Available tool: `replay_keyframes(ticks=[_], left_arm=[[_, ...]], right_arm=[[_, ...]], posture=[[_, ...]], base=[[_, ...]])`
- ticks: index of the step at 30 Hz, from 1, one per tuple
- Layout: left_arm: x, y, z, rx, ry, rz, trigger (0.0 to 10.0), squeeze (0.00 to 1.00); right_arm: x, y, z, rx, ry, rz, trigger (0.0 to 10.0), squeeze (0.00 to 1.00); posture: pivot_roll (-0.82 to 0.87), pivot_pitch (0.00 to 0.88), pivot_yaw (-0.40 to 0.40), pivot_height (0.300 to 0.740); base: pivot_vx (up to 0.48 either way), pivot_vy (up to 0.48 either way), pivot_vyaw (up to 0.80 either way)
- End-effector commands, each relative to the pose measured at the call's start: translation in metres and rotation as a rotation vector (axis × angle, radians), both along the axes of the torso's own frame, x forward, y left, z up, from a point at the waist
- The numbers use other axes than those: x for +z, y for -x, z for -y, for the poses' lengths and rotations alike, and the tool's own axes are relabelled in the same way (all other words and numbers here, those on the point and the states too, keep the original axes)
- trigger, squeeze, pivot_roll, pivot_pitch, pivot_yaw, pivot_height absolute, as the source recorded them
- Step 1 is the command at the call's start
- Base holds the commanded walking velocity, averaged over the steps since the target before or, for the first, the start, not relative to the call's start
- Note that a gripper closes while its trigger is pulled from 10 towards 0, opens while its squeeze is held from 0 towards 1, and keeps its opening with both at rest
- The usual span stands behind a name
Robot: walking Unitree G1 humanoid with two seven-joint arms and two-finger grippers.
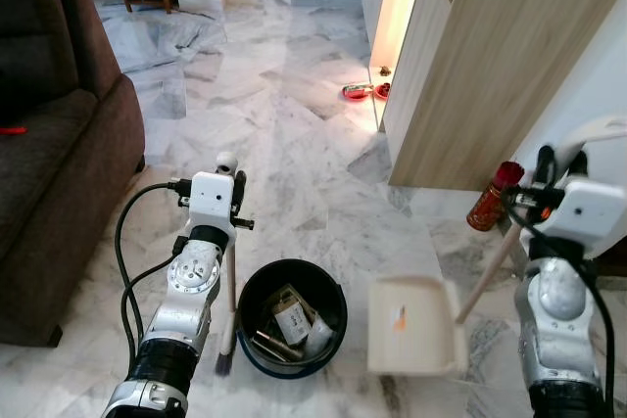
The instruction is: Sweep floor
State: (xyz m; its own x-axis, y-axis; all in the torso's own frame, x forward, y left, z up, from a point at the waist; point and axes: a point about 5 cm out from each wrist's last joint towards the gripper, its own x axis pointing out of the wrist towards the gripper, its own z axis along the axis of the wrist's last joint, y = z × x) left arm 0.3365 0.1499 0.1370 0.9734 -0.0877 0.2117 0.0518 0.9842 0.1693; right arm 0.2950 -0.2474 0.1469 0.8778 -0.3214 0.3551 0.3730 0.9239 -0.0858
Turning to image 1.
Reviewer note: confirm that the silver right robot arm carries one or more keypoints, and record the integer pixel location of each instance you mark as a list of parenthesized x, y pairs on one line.
[(558, 320)]

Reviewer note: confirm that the small white printed carton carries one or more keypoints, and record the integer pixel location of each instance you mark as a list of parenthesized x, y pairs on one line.
[(292, 322)]

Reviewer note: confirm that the light wood cabinet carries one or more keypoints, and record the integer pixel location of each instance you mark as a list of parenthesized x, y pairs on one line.
[(490, 66)]

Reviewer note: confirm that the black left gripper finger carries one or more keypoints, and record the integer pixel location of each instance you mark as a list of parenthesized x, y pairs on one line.
[(240, 193)]

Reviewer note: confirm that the small red item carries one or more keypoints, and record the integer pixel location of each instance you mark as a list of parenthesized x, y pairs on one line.
[(12, 129)]

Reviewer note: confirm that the large red pet bowl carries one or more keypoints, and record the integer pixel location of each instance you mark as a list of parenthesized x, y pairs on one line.
[(356, 92)]

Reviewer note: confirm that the dark brown fabric sofa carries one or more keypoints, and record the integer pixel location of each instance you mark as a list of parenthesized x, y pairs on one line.
[(59, 163)]

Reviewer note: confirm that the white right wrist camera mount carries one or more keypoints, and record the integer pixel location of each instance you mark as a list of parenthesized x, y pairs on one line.
[(591, 212)]

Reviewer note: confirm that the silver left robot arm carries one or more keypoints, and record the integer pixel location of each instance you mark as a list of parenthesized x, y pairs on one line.
[(186, 291)]

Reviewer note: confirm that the black round waste bucket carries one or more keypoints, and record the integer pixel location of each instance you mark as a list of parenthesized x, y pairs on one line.
[(265, 286)]

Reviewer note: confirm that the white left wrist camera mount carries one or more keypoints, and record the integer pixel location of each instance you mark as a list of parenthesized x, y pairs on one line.
[(211, 198)]

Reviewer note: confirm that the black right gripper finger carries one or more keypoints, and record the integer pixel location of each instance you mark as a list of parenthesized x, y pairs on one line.
[(546, 165)]

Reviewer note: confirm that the small red pet bowl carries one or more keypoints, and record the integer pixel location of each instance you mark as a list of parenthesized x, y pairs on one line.
[(382, 90)]

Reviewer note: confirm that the red spray can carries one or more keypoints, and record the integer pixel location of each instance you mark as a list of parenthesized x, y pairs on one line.
[(490, 203)]

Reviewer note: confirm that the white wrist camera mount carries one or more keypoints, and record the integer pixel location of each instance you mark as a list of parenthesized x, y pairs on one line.
[(591, 212), (211, 198)]

